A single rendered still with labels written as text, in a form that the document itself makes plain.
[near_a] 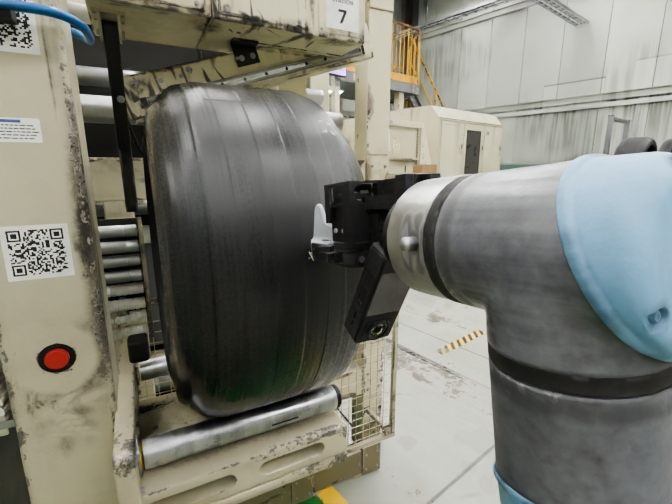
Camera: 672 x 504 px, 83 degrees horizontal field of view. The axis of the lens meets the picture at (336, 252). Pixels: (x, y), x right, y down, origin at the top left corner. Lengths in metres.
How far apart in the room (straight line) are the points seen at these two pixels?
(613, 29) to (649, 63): 1.19
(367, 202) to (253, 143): 0.22
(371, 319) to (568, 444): 0.20
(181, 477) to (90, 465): 0.15
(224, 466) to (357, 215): 0.50
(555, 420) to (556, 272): 0.08
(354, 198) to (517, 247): 0.18
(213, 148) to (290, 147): 0.10
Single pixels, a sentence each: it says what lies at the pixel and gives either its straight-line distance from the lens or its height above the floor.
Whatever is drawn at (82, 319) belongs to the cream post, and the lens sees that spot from 0.68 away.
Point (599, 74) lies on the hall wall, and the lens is 12.00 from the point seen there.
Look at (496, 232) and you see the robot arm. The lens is 0.21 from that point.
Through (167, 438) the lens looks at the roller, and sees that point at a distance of 0.71.
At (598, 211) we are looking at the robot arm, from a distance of 0.19.
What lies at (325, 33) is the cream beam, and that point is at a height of 1.65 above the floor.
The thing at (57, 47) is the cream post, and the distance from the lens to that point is 0.66.
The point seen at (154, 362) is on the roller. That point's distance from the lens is 0.95.
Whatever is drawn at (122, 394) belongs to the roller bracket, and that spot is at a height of 0.95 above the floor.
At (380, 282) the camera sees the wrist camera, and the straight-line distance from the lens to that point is 0.34.
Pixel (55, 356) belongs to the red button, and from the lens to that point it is 0.70.
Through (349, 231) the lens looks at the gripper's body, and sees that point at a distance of 0.35.
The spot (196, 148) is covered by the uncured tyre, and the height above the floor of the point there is 1.36.
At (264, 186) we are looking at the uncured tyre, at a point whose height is 1.31.
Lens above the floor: 1.33
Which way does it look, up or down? 13 degrees down
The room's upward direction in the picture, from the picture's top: straight up
